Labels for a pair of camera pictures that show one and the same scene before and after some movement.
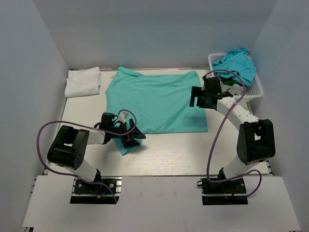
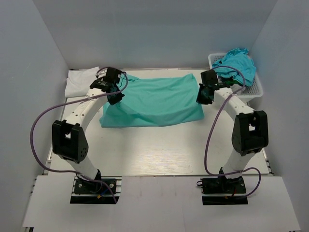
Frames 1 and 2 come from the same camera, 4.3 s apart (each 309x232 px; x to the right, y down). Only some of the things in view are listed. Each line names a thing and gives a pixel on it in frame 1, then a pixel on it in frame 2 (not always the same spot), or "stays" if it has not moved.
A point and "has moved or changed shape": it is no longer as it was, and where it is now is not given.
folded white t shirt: (85, 81) stays
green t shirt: (141, 104) has moved or changed shape
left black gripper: (135, 134) → (118, 99)
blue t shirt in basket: (238, 61) stays
